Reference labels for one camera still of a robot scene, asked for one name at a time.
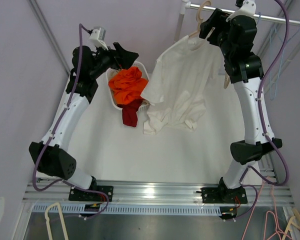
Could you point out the dark red t shirt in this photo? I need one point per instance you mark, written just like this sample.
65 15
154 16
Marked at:
129 113

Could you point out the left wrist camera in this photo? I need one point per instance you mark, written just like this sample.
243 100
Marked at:
97 38

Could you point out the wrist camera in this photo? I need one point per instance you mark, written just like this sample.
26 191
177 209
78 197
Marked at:
97 38
248 9

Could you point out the white clothes rack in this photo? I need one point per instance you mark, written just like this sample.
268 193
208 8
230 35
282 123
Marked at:
268 15

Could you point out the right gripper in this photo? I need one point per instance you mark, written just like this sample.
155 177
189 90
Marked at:
217 20

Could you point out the black mounting plate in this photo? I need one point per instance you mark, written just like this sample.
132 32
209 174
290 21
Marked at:
83 196
219 195

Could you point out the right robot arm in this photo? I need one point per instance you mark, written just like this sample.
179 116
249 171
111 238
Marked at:
246 76

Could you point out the orange t shirt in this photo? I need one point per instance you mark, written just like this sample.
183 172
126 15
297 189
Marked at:
127 85

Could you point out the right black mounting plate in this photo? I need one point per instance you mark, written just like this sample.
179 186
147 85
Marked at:
219 195

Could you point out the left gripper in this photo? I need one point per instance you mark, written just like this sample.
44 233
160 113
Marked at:
120 58

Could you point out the white perforated plastic basket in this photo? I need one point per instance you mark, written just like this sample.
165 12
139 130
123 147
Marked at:
110 73

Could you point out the white slotted cable duct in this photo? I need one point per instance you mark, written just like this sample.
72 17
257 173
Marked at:
128 209

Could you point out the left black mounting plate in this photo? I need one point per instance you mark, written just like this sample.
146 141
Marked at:
83 196

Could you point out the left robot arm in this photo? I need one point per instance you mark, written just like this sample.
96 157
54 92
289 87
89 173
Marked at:
50 155

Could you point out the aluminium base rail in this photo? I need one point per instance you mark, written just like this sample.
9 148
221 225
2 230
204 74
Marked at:
150 193

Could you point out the white t shirt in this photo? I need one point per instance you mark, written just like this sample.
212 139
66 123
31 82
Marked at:
176 87

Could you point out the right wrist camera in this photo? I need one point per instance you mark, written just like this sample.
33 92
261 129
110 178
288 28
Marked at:
248 9

